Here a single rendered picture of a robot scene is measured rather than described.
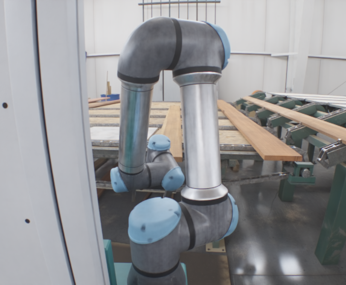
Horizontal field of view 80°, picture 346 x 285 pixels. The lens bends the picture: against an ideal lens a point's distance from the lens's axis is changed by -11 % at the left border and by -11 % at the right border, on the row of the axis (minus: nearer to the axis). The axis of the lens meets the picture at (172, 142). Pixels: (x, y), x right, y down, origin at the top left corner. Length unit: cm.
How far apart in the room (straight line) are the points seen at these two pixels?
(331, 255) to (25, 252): 186
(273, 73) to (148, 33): 739
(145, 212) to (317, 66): 809
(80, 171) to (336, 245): 182
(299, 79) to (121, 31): 560
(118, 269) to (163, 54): 57
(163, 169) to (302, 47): 673
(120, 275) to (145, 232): 24
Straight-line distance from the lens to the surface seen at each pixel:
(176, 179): 70
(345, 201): 177
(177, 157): 111
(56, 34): 30
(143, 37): 49
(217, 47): 54
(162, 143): 76
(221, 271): 173
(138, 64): 48
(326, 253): 196
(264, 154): 123
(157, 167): 70
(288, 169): 159
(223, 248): 191
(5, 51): 33
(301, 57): 723
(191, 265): 175
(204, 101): 51
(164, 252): 52
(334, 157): 163
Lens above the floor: 123
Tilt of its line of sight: 15 degrees down
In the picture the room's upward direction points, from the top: straight up
